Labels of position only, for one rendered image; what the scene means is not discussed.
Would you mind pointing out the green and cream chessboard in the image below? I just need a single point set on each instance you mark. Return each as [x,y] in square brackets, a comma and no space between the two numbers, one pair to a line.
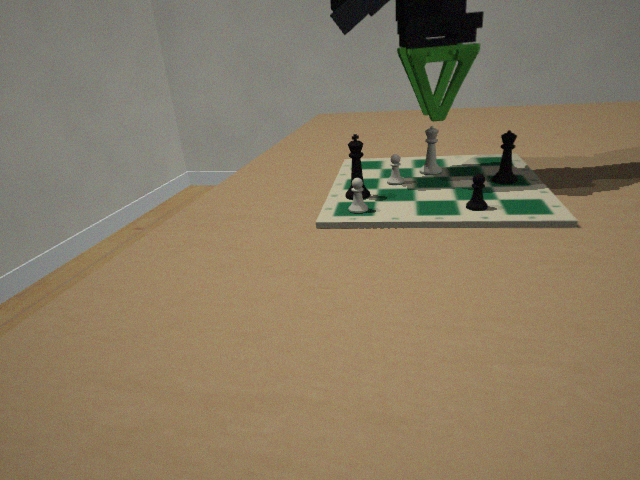
[439,201]

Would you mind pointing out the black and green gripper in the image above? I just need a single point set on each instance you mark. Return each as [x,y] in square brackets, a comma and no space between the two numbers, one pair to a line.
[416,51]

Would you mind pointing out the white pawn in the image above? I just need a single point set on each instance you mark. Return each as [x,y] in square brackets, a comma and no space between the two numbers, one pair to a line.
[358,206]
[395,178]

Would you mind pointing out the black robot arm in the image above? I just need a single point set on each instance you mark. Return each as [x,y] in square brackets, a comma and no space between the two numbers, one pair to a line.
[348,13]

